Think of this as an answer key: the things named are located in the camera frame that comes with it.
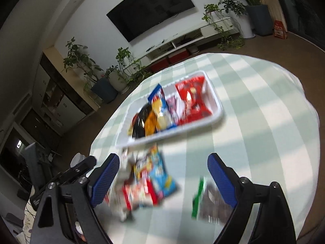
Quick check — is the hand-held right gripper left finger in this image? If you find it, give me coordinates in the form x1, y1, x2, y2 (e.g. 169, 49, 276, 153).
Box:
32, 153, 120, 244

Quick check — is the orange snack packet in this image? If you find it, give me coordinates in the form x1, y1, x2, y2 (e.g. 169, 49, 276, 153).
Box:
144, 110, 158, 136

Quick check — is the bushy green plant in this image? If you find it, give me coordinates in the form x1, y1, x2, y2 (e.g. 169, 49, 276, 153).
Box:
218, 0, 256, 40

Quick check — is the large white snack packet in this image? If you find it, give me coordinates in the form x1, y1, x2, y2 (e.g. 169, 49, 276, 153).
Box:
108, 150, 135, 221

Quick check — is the glass sliding door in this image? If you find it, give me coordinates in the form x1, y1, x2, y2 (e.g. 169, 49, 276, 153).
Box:
269, 0, 325, 49

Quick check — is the white television cabinet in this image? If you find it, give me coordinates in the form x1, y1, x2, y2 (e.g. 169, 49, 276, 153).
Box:
141, 18, 240, 64

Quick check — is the yellow cake packet blue edge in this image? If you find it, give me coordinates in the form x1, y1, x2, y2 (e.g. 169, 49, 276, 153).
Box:
148, 83, 178, 131

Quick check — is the beige curtain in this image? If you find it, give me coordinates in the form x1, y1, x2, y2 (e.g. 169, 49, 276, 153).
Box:
266, 0, 287, 31

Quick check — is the red storage box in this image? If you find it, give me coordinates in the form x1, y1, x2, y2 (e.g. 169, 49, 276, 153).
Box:
151, 58, 169, 72
168, 50, 190, 64

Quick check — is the blue snack packet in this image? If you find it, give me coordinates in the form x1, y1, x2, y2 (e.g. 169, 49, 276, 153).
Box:
148, 145, 178, 197

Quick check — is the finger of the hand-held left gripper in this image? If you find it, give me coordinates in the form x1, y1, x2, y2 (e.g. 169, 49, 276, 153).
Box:
52, 156, 97, 185

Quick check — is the pink cartoon snack packet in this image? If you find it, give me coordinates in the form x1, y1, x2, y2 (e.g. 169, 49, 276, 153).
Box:
165, 94, 182, 122

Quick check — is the tall plant in dark pot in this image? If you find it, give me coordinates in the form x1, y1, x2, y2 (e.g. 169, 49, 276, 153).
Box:
62, 37, 118, 104

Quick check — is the large-leaf plant in dark pot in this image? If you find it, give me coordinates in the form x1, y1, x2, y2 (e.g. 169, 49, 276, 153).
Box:
218, 0, 273, 36

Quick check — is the large red snack packet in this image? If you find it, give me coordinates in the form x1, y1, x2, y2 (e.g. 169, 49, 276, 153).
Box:
175, 76, 212, 125

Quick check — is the red gift bag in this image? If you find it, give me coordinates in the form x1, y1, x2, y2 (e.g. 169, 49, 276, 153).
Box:
274, 20, 287, 40

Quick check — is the red and white snack packet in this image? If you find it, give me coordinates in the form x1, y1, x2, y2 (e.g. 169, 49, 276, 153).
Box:
122, 178, 159, 210

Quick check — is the white cupboard unit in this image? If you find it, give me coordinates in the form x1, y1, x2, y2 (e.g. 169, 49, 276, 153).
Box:
13, 52, 99, 145

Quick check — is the white trash bin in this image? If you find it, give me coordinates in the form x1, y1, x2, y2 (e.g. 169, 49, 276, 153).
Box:
70, 152, 86, 168

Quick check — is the black snack packet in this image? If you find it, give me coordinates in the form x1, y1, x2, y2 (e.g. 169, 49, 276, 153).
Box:
131, 104, 150, 139

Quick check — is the white plastic tray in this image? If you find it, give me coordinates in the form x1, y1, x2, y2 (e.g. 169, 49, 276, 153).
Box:
115, 70, 224, 148

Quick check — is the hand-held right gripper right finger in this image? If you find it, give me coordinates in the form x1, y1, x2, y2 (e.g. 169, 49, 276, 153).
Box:
207, 153, 297, 244

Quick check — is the trailing green plant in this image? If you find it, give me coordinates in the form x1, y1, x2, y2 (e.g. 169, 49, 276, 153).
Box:
115, 47, 153, 84
202, 4, 245, 51

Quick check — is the wall television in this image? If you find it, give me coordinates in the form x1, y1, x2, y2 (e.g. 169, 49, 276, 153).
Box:
106, 0, 195, 43

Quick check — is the dark bean packet green edge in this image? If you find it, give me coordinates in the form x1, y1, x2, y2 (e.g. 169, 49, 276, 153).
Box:
192, 176, 234, 225

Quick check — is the small plant in white pot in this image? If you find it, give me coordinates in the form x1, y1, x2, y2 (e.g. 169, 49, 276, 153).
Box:
105, 65, 130, 93

